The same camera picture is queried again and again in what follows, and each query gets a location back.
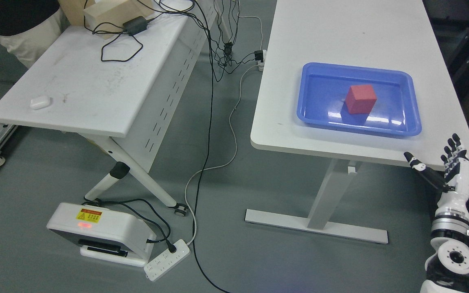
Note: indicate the pink block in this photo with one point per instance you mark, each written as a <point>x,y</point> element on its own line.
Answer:
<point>360,99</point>

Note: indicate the white desk with leg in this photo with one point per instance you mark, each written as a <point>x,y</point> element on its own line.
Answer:
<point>381,34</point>

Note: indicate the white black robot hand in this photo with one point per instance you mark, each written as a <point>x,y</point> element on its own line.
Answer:
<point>453,185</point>

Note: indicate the blue tray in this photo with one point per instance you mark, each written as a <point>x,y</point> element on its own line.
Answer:
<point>323,89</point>

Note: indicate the person in beige trousers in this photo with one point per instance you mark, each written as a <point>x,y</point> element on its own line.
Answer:
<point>29,27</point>

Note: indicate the black power adapter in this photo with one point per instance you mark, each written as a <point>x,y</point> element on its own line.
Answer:
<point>135,25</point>

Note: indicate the white folding table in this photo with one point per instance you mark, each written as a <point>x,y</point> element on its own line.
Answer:
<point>126,106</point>

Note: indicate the white floor appliance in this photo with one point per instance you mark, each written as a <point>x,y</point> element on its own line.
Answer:
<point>104,234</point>

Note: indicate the white earbuds case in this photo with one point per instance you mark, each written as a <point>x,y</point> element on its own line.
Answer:
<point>40,102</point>

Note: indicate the beige cardboard box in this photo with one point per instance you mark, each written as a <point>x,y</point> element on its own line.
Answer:
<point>105,15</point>

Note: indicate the white power strip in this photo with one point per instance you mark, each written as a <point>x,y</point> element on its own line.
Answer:
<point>164,262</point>

